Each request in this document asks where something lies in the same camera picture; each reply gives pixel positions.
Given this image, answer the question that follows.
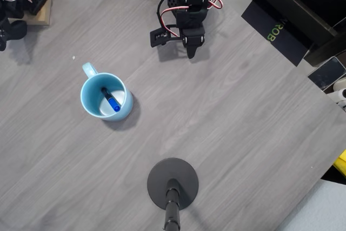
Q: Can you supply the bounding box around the blue marker with black barrel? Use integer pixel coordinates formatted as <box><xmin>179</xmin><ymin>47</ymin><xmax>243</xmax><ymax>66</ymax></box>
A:
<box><xmin>101</xmin><ymin>87</ymin><xmax>121</xmax><ymax>113</ymax></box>

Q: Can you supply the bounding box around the light blue ceramic mug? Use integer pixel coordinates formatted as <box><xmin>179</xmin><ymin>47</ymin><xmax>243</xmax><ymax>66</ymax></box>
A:
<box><xmin>80</xmin><ymin>62</ymin><xmax>134</xmax><ymax>122</ymax></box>

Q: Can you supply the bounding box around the black box with green letters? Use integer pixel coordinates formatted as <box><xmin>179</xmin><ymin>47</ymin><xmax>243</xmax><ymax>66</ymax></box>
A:
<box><xmin>241</xmin><ymin>0</ymin><xmax>316</xmax><ymax>67</ymax></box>

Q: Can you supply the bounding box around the black smartphone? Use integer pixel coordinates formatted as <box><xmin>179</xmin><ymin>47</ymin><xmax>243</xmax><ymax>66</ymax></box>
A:
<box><xmin>307</xmin><ymin>56</ymin><xmax>346</xmax><ymax>91</ymax></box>

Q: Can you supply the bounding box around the white plastic device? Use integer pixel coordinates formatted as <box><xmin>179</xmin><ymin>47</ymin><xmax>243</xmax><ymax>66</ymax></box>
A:
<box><xmin>327</xmin><ymin>77</ymin><xmax>346</xmax><ymax>111</ymax></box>

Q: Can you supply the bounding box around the wooden base board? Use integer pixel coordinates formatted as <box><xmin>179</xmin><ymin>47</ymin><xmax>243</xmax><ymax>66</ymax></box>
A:
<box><xmin>7</xmin><ymin>0</ymin><xmax>53</xmax><ymax>26</ymax></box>

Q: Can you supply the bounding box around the yellow object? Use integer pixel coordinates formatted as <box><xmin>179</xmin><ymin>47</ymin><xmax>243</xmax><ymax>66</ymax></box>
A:
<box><xmin>332</xmin><ymin>149</ymin><xmax>346</xmax><ymax>176</ymax></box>

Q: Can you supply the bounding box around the light grey cloth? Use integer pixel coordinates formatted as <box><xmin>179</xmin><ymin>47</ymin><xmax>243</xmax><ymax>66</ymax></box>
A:
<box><xmin>278</xmin><ymin>179</ymin><xmax>346</xmax><ymax>231</ymax></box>

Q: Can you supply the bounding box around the black gripper camera mount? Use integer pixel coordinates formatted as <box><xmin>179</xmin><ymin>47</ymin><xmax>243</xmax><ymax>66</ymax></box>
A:
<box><xmin>150</xmin><ymin>27</ymin><xmax>179</xmax><ymax>48</ymax></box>

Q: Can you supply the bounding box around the red white servo cable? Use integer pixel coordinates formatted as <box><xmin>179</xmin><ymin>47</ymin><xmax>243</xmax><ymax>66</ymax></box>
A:
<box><xmin>159</xmin><ymin>0</ymin><xmax>224</xmax><ymax>38</ymax></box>

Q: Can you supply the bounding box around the black camera cable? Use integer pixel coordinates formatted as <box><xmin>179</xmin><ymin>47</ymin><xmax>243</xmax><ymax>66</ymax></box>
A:
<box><xmin>156</xmin><ymin>0</ymin><xmax>179</xmax><ymax>30</ymax></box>

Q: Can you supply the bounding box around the black round-base camera stand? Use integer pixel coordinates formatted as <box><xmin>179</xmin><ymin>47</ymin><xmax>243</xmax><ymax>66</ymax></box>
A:
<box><xmin>147</xmin><ymin>157</ymin><xmax>199</xmax><ymax>231</ymax></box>

